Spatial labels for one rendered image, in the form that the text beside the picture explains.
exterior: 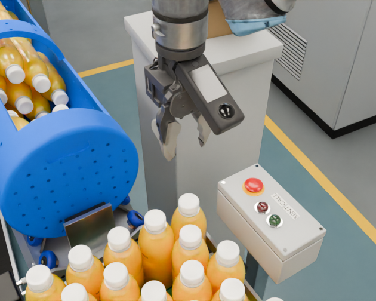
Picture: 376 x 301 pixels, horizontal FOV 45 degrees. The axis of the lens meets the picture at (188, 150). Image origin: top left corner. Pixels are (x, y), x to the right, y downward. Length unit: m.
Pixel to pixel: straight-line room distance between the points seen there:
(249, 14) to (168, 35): 0.37
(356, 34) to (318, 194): 0.79
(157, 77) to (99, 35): 2.92
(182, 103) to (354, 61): 1.79
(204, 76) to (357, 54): 1.79
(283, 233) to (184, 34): 0.41
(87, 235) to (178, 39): 0.50
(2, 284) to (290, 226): 0.54
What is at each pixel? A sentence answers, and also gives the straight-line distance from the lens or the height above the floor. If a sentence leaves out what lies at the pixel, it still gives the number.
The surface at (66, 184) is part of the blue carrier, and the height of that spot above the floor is 1.10.
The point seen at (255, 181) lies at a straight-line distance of 0.90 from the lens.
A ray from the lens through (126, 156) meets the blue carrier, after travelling 0.93.
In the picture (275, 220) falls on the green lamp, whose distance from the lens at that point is 0.84.
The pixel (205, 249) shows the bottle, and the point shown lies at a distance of 0.85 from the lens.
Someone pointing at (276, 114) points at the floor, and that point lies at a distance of 2.83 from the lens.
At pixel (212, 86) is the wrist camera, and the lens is 0.64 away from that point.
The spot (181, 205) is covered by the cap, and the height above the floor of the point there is 1.11.
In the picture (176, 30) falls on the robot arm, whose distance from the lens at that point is 0.61.
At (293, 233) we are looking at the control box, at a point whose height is 1.10.
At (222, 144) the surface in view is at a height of 0.85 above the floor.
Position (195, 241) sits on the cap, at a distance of 0.81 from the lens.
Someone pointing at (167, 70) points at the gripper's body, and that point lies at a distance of 0.69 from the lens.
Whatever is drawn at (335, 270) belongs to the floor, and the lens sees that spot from 2.16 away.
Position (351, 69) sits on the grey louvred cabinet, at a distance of 2.43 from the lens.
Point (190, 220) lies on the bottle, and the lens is 0.87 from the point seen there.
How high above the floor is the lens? 1.77
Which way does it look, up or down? 44 degrees down
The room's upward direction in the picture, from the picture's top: straight up
